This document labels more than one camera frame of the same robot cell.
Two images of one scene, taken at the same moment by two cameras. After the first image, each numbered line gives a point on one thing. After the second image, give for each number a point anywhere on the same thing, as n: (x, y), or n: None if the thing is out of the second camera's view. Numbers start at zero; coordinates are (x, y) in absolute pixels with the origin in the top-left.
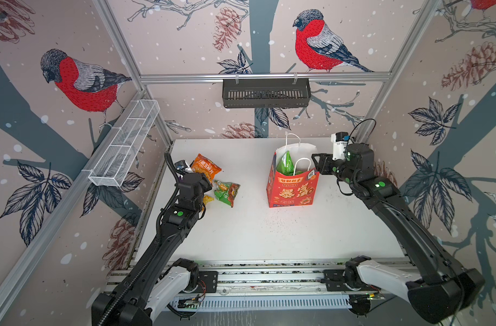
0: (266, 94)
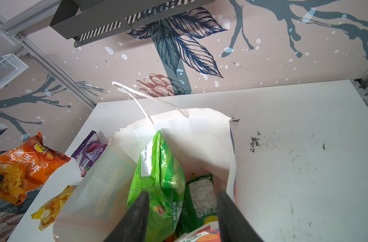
0: (85, 20)
